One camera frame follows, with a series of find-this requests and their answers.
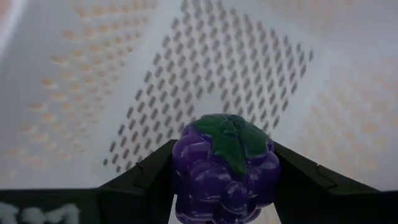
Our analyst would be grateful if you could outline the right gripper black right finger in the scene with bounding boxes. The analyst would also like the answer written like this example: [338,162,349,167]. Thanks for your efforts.
[272,141,380,224]

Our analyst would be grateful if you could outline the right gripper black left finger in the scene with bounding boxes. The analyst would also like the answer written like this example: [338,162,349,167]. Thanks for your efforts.
[98,139,178,224]

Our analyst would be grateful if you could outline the purple toy grape bunch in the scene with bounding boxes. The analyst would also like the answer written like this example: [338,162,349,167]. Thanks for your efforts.
[171,113,282,224]

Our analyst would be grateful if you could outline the white perforated plastic basket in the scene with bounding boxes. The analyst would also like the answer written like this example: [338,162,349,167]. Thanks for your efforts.
[0,0,398,224]

